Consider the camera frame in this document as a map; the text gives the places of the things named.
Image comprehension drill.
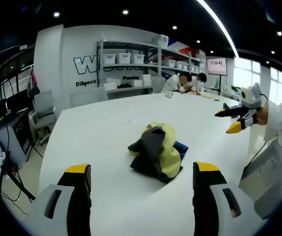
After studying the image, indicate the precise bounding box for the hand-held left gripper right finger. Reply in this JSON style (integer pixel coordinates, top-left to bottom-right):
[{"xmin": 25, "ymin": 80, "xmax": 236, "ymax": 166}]
[{"xmin": 192, "ymin": 161, "xmax": 266, "ymax": 236}]

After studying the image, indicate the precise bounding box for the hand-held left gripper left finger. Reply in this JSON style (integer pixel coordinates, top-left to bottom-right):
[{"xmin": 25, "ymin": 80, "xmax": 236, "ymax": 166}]
[{"xmin": 25, "ymin": 163, "xmax": 93, "ymax": 236}]

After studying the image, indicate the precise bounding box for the yellow grey blue garment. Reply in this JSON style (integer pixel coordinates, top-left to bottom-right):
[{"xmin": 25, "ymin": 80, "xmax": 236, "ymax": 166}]
[{"xmin": 127, "ymin": 122, "xmax": 189, "ymax": 184}]

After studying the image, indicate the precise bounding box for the person's right hand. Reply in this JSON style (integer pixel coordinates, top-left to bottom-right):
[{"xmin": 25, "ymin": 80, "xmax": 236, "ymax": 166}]
[{"xmin": 256, "ymin": 107, "xmax": 270, "ymax": 125}]

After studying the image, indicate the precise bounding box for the black screen stand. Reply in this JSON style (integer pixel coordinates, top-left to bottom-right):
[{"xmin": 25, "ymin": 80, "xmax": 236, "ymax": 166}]
[{"xmin": 216, "ymin": 75, "xmax": 224, "ymax": 96}]

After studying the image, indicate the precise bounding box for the pink display screen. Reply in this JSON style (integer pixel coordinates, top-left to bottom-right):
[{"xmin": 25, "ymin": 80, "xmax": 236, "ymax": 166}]
[{"xmin": 206, "ymin": 57, "xmax": 228, "ymax": 76}]

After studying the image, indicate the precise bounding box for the grey mesh office chair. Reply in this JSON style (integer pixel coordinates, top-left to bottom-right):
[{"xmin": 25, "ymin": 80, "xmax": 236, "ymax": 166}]
[{"xmin": 238, "ymin": 140, "xmax": 282, "ymax": 221}]

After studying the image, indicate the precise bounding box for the black tripod stand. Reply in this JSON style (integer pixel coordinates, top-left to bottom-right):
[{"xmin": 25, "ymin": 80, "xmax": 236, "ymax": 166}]
[{"xmin": 0, "ymin": 122, "xmax": 37, "ymax": 203}]

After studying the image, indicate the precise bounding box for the grey chair back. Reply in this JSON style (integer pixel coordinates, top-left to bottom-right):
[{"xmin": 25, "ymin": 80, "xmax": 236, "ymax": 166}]
[{"xmin": 152, "ymin": 76, "xmax": 168, "ymax": 93}]

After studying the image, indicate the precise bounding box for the dark office desk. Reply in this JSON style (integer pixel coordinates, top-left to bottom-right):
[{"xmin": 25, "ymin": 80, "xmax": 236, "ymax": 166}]
[{"xmin": 0, "ymin": 108, "xmax": 37, "ymax": 162}]

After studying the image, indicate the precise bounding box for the hanging bag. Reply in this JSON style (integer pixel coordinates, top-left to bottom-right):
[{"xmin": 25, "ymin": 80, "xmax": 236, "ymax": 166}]
[{"xmin": 27, "ymin": 70, "xmax": 41, "ymax": 98}]

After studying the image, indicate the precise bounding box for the row of white storage bins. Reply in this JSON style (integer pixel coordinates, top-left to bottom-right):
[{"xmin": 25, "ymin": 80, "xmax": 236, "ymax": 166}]
[{"xmin": 103, "ymin": 34, "xmax": 205, "ymax": 74}]

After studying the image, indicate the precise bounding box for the grey metal storage shelf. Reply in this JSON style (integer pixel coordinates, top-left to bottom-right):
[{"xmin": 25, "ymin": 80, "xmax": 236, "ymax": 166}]
[{"xmin": 96, "ymin": 36, "xmax": 207, "ymax": 95}]

